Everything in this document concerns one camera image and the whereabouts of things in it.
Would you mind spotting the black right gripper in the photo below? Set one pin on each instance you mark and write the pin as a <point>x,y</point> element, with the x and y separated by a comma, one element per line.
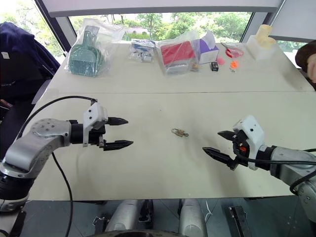
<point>239,155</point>

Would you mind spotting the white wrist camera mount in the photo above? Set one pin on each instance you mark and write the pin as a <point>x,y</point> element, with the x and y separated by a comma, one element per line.
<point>254,133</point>
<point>93,113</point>

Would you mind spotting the black bracket under table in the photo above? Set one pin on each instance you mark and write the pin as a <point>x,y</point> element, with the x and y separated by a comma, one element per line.
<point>240,221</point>

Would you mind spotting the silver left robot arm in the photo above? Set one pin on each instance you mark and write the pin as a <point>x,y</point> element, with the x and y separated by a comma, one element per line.
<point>42,145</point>

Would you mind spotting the silver rounded robot leg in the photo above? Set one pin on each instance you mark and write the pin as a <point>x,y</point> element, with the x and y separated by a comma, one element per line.
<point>124,216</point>
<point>191,217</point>

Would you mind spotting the purple white carton box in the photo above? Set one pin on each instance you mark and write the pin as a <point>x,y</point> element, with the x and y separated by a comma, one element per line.
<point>208,53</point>

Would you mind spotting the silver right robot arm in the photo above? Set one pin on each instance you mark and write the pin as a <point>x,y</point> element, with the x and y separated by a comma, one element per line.
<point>291,160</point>

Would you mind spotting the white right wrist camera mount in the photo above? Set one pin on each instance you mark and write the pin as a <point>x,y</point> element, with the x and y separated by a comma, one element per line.
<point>254,133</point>

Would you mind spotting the small metal screws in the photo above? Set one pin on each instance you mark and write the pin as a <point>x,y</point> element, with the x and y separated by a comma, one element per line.
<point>232,70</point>

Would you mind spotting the dark blue jacket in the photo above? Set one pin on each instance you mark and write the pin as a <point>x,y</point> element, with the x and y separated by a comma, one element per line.
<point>19,59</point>

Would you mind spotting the red item in clear bag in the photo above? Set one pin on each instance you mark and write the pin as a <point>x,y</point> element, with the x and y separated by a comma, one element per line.
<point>234,52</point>

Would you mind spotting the pink small object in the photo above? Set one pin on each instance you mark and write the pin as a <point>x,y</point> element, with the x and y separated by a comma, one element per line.
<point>220,60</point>

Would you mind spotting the green dustpan in plastic bag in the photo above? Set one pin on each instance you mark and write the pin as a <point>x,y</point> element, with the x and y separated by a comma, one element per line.
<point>85,56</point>

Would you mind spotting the white foam block with cylinder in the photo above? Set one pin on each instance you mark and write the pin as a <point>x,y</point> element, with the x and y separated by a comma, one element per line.
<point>261,47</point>

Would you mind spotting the person's dark-haired head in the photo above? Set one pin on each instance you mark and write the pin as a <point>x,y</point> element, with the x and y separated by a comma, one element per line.
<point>304,55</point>

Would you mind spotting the blue white packet bag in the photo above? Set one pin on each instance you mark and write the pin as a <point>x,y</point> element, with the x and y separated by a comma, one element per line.
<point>142,50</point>

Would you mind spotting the red box in plastic bag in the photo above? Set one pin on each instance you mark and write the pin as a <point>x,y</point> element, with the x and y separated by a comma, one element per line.
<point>176,53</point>

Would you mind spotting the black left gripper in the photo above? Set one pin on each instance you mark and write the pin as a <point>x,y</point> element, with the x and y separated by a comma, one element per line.
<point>96,137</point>

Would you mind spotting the orange small object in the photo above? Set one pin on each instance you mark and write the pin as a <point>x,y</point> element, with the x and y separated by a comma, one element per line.
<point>234,65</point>

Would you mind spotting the small black box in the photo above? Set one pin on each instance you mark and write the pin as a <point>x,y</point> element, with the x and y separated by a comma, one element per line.
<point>214,66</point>

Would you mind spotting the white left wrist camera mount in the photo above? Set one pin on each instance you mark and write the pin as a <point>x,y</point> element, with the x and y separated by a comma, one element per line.
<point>93,113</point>

